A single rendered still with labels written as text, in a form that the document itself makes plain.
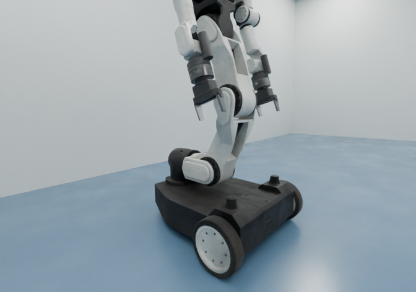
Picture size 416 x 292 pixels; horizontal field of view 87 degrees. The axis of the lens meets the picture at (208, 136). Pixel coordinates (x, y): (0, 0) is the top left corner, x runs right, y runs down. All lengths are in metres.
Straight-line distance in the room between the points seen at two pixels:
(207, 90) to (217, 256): 0.58
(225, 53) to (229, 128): 0.31
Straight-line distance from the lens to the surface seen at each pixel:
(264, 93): 1.18
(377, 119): 5.01
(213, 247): 0.86
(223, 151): 0.99
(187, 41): 0.83
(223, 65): 0.99
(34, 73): 2.07
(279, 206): 1.05
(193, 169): 1.08
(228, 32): 1.09
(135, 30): 2.46
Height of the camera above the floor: 0.57
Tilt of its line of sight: 7 degrees down
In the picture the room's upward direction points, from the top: 1 degrees counter-clockwise
